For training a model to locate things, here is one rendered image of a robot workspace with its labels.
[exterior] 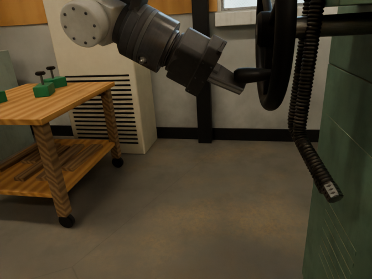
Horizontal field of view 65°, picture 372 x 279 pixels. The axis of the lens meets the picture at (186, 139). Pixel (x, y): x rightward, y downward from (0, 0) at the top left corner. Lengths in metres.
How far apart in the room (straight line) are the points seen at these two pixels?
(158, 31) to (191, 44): 0.05
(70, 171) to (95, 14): 1.15
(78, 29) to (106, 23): 0.04
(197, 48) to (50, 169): 0.96
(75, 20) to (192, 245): 0.97
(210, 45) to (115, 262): 0.96
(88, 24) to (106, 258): 0.96
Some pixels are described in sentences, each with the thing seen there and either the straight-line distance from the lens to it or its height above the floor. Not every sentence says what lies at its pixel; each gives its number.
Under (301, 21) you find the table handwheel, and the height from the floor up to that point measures 0.82.
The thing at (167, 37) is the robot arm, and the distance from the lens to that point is 0.45.
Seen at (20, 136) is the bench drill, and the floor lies 0.09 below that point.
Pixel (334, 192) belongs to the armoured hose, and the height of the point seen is 0.57.
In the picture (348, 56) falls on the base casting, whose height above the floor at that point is 0.74.
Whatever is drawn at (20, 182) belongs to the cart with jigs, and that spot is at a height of 0.18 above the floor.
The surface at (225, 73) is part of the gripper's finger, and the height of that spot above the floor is 0.75.
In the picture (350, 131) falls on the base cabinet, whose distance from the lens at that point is 0.69.
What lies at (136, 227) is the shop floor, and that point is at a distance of 1.35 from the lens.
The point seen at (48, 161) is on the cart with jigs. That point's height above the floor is 0.34.
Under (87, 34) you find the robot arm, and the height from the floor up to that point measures 0.82.
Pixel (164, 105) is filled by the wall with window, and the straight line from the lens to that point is 2.13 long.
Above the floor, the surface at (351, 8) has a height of 0.83.
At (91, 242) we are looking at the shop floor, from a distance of 1.34.
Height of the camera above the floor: 0.84
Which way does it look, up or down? 23 degrees down
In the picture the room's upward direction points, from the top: 4 degrees counter-clockwise
